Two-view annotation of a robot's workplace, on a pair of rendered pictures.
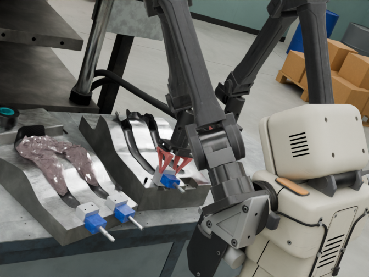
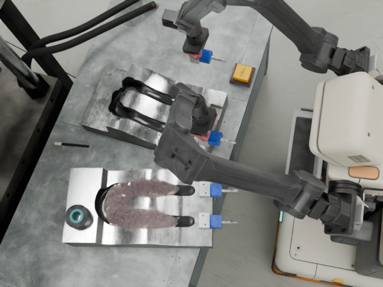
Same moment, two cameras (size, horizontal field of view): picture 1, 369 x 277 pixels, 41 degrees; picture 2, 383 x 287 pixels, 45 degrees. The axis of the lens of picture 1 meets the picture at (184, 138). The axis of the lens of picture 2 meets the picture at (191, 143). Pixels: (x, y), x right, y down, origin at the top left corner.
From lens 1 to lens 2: 1.12 m
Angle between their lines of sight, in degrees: 46
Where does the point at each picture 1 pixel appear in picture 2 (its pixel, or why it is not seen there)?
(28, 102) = (24, 143)
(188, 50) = (248, 185)
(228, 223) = not seen: hidden behind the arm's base
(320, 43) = (285, 15)
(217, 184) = (329, 223)
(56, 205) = (184, 236)
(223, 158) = (320, 209)
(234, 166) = (331, 208)
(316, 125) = (367, 148)
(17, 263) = not seen: hidden behind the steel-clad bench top
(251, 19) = not seen: outside the picture
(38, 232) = (192, 254)
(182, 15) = (225, 175)
